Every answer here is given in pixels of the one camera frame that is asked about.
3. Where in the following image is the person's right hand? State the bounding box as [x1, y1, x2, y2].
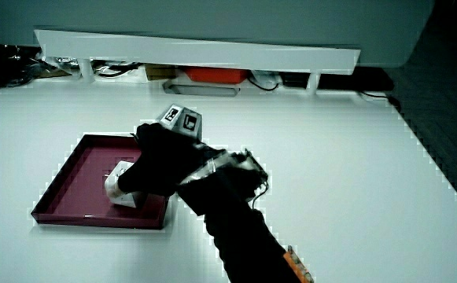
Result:
[116, 103, 270, 216]

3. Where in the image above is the white socket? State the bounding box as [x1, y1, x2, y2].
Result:
[104, 160, 149, 209]

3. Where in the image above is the person's right forearm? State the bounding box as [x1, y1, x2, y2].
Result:
[203, 196, 304, 283]

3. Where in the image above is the maroon square tray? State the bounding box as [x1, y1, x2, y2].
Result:
[30, 133, 171, 230]

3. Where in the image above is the brown cardboard box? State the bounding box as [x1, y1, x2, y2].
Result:
[145, 63, 179, 82]

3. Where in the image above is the orange box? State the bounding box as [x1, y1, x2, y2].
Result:
[182, 66, 250, 85]

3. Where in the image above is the white raised shelf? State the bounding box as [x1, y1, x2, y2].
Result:
[34, 28, 362, 96]

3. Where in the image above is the white device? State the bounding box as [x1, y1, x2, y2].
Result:
[250, 70, 281, 90]

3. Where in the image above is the orange patterned band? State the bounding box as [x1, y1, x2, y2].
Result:
[282, 245, 315, 283]

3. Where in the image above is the black tangled equipment pile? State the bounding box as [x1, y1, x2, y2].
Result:
[0, 38, 43, 92]

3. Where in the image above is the black cable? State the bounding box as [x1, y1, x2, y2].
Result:
[93, 61, 142, 79]
[246, 76, 280, 93]
[359, 90, 403, 112]

